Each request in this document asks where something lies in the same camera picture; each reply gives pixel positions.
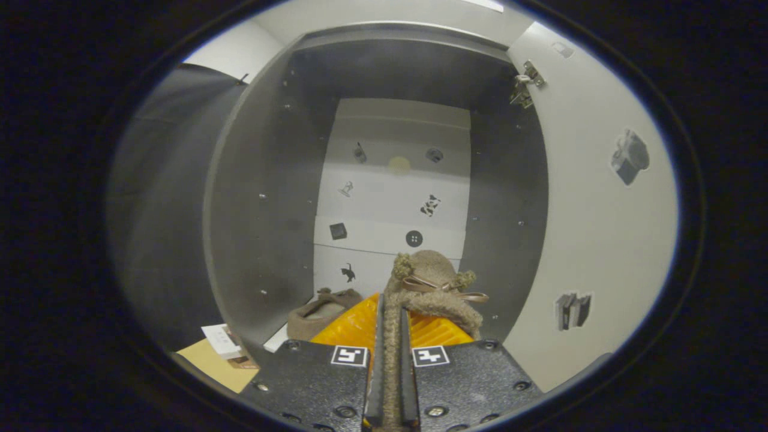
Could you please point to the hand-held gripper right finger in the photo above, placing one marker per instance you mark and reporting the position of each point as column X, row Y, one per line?
column 408, row 390

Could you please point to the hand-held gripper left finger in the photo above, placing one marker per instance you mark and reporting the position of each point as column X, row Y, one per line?
column 375, row 390

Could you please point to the brown fuzzy shoe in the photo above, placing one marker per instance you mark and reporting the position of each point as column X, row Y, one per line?
column 321, row 315
column 429, row 270

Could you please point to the grey shoe cabinet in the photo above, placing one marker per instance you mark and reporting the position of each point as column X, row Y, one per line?
column 264, row 210

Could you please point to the metal door hinge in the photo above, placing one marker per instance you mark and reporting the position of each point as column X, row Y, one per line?
column 527, row 81

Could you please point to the black backdrop cloth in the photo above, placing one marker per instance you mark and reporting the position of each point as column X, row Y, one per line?
column 156, row 210

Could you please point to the long ceiling light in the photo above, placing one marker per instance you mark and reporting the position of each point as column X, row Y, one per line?
column 483, row 4

